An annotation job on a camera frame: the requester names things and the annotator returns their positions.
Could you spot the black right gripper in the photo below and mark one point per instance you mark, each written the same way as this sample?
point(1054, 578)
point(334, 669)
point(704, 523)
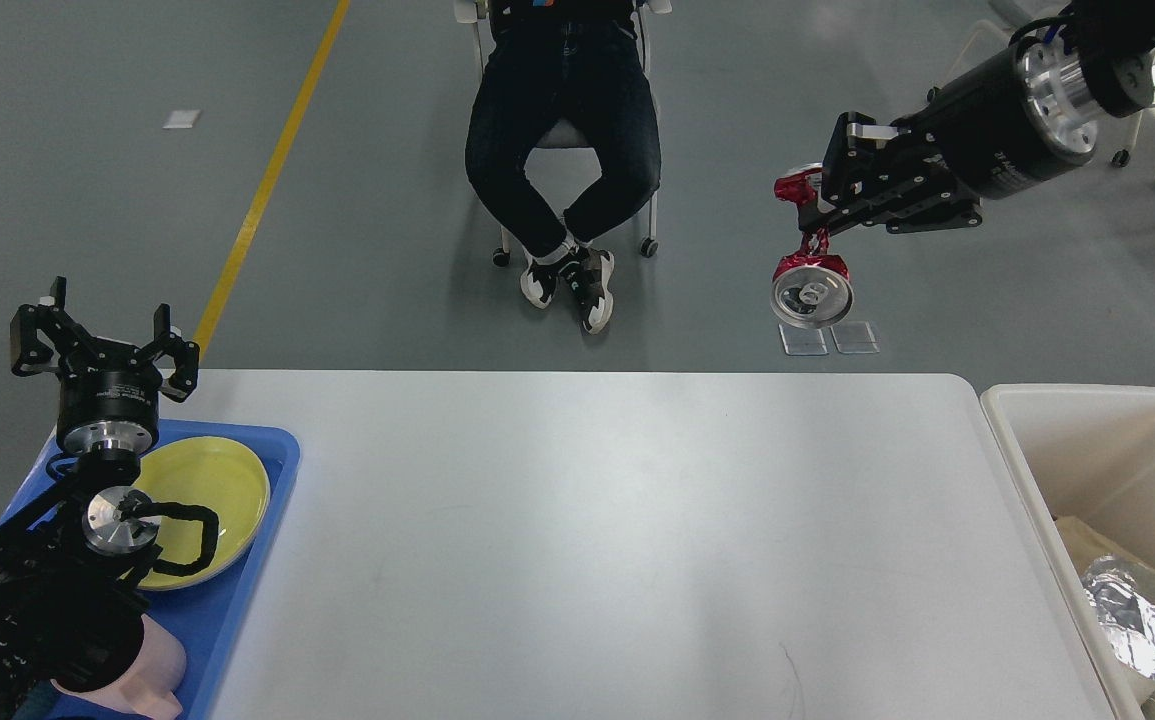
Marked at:
point(1001, 128)

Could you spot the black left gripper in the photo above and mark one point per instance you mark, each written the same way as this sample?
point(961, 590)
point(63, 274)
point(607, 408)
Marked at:
point(108, 397)

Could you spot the crushed red can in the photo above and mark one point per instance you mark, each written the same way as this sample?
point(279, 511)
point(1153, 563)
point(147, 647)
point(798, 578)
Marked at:
point(811, 287)

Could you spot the yellow plastic plate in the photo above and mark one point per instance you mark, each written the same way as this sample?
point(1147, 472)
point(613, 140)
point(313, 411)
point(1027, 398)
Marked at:
point(219, 473)

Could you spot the pink mug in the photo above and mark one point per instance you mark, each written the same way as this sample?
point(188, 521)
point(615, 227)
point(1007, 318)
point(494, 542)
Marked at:
point(146, 687)

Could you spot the aluminium foil tray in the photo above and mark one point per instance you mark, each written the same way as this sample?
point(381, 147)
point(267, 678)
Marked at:
point(1122, 594)

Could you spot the brown paper bag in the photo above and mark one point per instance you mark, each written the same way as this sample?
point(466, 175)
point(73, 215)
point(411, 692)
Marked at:
point(1084, 545)

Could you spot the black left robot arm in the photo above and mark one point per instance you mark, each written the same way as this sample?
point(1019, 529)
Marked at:
point(72, 559)

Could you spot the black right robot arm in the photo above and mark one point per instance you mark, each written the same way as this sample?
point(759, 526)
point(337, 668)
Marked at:
point(1104, 47)

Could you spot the transparent floor plate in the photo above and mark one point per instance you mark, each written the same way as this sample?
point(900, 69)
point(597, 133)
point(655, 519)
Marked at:
point(802, 342)
point(855, 338)

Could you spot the white floor label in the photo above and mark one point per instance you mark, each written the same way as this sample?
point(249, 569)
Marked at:
point(182, 119)

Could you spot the blue plastic tray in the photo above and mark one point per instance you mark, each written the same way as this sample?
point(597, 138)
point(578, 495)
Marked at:
point(205, 617)

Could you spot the white grey person chair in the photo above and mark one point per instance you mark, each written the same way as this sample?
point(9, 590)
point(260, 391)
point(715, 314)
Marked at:
point(564, 136)

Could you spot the white plastic bin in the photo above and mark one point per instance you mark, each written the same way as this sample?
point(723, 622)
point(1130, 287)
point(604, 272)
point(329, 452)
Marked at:
point(1087, 452)

